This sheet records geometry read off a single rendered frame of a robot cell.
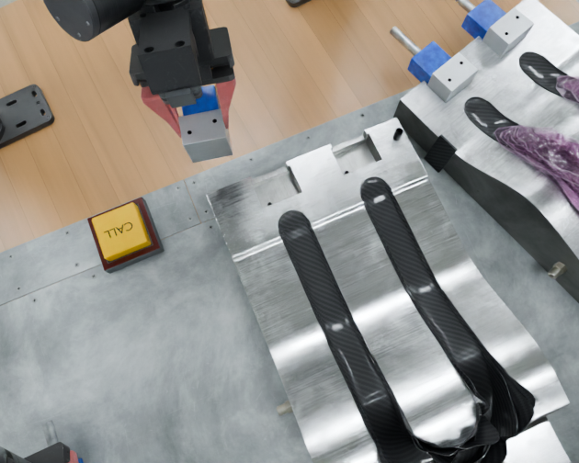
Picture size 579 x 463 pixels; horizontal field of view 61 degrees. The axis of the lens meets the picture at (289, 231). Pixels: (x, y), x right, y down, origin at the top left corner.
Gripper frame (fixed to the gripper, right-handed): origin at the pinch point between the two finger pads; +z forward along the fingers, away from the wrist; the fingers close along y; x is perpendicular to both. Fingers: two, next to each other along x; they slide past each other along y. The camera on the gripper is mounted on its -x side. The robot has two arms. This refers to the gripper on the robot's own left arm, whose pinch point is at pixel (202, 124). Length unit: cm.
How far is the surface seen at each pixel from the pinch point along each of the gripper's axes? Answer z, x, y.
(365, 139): 7.8, 1.2, 19.5
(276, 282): 14.2, -13.5, 4.5
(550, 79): 7.9, 6.2, 47.1
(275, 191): 10.6, -1.9, 6.7
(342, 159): 9.5, 0.3, 16.1
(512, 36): 2.5, 9.9, 42.3
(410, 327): 17.1, -21.4, 18.2
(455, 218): 19.6, -4.9, 30.5
